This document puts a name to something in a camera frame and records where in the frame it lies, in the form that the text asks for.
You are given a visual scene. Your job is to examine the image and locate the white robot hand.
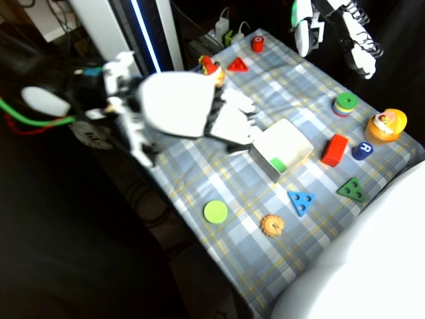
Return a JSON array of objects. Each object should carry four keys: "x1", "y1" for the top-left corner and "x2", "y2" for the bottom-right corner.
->
[
  {"x1": 290, "y1": 0, "x2": 385, "y2": 80},
  {"x1": 137, "y1": 70, "x2": 264, "y2": 156}
]

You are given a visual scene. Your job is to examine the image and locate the green cylinder block with letter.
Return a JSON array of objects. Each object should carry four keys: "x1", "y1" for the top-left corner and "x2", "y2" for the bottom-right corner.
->
[{"x1": 269, "y1": 157, "x2": 288, "y2": 174}]

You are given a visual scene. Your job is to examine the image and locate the blue cylinder block with letter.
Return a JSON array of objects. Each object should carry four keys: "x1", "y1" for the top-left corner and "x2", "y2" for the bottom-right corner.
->
[{"x1": 351, "y1": 141, "x2": 375, "y2": 161}]

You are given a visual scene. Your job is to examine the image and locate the red cylinder block with letter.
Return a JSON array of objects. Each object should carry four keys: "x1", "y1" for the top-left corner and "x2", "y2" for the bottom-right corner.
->
[{"x1": 250, "y1": 35, "x2": 266, "y2": 54}]

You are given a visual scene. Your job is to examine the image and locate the white paper box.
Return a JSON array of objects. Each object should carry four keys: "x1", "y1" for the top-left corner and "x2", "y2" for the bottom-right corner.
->
[{"x1": 249, "y1": 117, "x2": 315, "y2": 183}]

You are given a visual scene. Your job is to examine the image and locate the colourful stacked rings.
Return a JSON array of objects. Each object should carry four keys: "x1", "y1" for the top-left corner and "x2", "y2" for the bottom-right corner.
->
[{"x1": 332, "y1": 92, "x2": 360, "y2": 118}]

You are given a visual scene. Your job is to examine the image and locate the toy cupcake with strawberry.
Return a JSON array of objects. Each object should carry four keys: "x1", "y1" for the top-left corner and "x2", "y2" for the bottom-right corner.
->
[{"x1": 198, "y1": 54, "x2": 227, "y2": 88}]

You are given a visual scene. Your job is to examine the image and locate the black power strip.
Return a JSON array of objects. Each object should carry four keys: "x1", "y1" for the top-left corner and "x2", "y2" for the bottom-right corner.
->
[{"x1": 188, "y1": 29, "x2": 227, "y2": 59}]

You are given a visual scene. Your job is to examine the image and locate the red triangle block with holes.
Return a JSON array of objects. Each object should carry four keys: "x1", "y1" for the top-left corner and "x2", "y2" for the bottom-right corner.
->
[{"x1": 226, "y1": 56, "x2": 250, "y2": 73}]

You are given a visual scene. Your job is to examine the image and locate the toy cupcake with yellow topping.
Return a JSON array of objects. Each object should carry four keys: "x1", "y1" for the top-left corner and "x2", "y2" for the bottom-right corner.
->
[{"x1": 363, "y1": 108, "x2": 408, "y2": 146}]

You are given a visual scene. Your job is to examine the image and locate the green plug adapter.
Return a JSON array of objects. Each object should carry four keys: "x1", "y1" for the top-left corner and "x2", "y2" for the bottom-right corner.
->
[{"x1": 223, "y1": 29, "x2": 238, "y2": 48}]

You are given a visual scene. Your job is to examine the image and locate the white charger plug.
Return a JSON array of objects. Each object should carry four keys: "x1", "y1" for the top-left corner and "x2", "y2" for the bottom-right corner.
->
[
  {"x1": 214, "y1": 7, "x2": 232, "y2": 38},
  {"x1": 233, "y1": 21, "x2": 254, "y2": 43}
]

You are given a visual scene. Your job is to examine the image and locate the red rectangular block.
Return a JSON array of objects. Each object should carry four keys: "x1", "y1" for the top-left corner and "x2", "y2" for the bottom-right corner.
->
[{"x1": 320, "y1": 134, "x2": 350, "y2": 167}]

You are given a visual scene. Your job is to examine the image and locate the white pillar with blue light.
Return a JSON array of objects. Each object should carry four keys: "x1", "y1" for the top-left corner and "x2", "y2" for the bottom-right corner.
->
[{"x1": 67, "y1": 0, "x2": 185, "y2": 76}]

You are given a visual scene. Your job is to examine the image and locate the blue plaid tablecloth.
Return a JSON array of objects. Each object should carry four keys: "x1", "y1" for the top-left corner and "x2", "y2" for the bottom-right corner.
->
[{"x1": 150, "y1": 28, "x2": 418, "y2": 318}]

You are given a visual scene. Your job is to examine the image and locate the light green flat disc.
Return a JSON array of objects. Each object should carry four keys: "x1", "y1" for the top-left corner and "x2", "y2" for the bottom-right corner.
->
[{"x1": 203, "y1": 199, "x2": 229, "y2": 224}]

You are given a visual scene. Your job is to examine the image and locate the green triangle block with holes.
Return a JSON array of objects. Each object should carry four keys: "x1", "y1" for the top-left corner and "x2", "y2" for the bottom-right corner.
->
[{"x1": 336, "y1": 176, "x2": 367, "y2": 204}]

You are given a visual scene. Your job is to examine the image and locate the orange toy cookie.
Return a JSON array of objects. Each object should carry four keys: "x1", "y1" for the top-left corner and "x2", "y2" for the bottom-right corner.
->
[{"x1": 260, "y1": 214, "x2": 286, "y2": 238}]

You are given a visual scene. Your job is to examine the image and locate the blue triangle block with holes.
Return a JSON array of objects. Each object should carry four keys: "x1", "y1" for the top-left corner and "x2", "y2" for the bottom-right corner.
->
[{"x1": 286, "y1": 190, "x2": 317, "y2": 218}]

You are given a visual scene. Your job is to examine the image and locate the white robot body shell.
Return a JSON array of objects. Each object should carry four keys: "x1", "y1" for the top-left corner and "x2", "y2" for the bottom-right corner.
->
[{"x1": 270, "y1": 161, "x2": 425, "y2": 319}]

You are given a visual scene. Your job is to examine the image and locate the black floor cable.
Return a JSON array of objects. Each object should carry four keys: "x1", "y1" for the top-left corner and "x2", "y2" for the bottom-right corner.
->
[{"x1": 127, "y1": 178, "x2": 171, "y2": 231}]

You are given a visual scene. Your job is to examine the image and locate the red cable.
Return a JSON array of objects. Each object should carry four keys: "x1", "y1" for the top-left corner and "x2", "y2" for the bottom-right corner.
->
[{"x1": 3, "y1": 114, "x2": 64, "y2": 136}]

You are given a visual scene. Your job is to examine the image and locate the green cable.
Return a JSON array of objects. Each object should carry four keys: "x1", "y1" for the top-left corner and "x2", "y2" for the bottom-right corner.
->
[{"x1": 0, "y1": 98, "x2": 76, "y2": 128}]

